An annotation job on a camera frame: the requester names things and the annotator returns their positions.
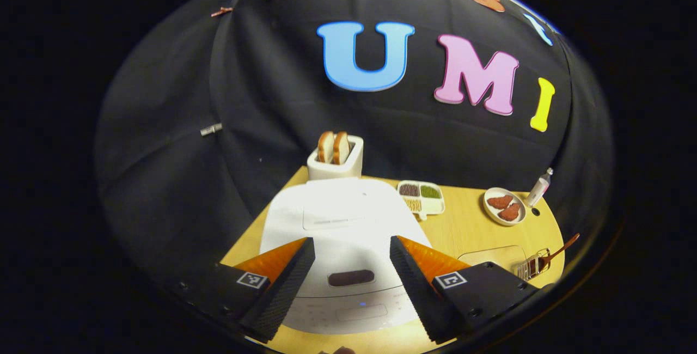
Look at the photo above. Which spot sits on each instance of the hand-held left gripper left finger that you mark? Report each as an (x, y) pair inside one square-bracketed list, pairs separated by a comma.
[(283, 294)]

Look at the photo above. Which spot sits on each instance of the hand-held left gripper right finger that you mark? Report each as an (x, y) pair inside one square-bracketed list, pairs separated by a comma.
[(416, 294)]

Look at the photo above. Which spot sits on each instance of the clear plastic rice box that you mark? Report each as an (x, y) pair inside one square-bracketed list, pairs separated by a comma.
[(490, 256)]

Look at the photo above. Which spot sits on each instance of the white rice cooker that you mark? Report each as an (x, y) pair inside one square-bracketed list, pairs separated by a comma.
[(348, 223)]

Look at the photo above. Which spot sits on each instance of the brown wooden spoon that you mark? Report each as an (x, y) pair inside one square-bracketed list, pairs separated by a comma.
[(561, 249)]

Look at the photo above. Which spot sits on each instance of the white divided bean dish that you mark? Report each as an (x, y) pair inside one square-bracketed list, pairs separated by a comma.
[(422, 201)]

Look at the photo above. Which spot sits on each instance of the white round plate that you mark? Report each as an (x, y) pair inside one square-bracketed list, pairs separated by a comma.
[(490, 212)]

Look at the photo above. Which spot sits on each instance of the brown meat piece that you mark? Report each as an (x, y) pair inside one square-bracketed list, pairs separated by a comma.
[(500, 201), (510, 212)]

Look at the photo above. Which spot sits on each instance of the white toaster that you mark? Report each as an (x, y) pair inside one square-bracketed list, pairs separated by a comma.
[(335, 171)]

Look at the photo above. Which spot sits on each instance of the toasted bread slice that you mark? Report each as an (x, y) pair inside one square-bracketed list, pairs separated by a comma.
[(341, 148), (325, 147)]

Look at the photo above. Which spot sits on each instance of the clear bottle with pink label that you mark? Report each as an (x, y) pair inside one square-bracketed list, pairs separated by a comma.
[(538, 190)]

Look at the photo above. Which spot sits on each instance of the metal cloth clip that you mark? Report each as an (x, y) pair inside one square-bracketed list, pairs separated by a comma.
[(211, 129)]

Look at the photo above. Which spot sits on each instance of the red cloth clip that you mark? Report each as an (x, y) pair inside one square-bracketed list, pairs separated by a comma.
[(221, 11)]

